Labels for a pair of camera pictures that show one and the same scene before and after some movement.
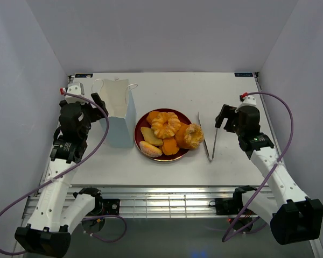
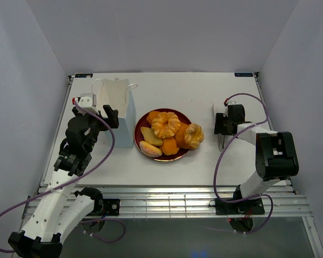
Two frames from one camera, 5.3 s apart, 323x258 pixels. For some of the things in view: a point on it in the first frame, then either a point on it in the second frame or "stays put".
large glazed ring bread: [166, 124] stays put
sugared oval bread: [149, 150] stays put
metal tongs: [204, 143] → [213, 111]
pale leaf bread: [151, 137] stays put
